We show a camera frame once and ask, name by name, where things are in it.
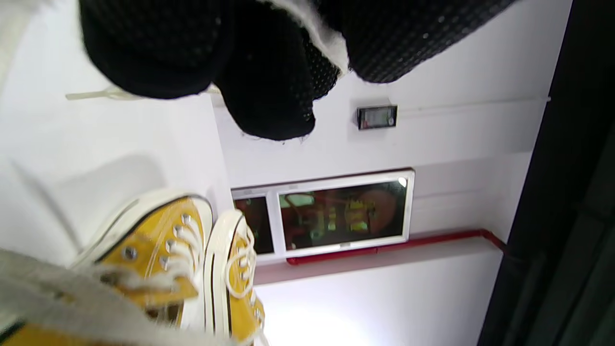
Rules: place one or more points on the black wall display panel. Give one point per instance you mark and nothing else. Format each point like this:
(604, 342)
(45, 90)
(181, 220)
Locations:
(377, 117)

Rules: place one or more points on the glass door fire cabinet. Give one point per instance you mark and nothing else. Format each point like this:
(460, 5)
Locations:
(336, 216)

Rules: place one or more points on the white shoe lace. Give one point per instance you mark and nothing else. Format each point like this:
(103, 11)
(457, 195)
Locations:
(250, 239)
(326, 43)

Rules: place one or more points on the person's left hand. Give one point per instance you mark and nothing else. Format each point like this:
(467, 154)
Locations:
(192, 48)

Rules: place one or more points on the red pipe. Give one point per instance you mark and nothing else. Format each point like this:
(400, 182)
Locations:
(384, 249)

